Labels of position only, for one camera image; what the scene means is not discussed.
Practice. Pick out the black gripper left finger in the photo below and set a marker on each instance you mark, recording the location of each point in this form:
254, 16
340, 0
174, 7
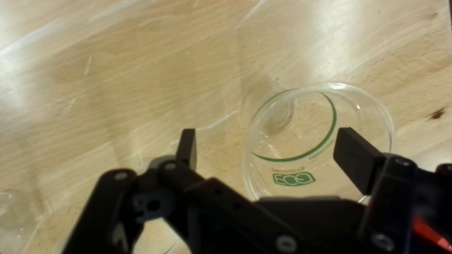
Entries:
141, 216

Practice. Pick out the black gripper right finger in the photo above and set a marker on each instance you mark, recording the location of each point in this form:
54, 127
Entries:
395, 198

